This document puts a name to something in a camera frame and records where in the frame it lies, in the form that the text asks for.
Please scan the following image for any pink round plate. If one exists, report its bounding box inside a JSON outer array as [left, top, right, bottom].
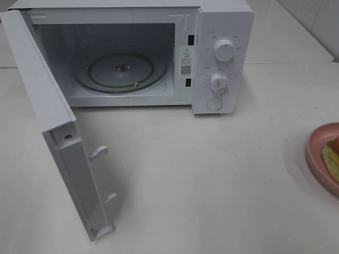
[[306, 122, 338, 198]]

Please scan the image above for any glass microwave turntable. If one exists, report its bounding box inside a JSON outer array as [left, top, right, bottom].
[[74, 44, 173, 94]]

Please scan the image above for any white microwave knob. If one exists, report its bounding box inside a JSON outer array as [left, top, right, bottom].
[[213, 39, 235, 62], [210, 74, 229, 93]]

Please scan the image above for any white warning label sticker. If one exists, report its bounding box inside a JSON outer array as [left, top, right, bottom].
[[179, 46, 194, 77]]

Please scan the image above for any white microwave oven body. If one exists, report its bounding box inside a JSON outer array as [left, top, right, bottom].
[[7, 1, 254, 114]]

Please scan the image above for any toast sandwich with cheese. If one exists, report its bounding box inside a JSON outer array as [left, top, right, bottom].
[[322, 137, 338, 183]]

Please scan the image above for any white microwave door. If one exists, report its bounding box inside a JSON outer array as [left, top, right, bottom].
[[1, 10, 113, 241]]

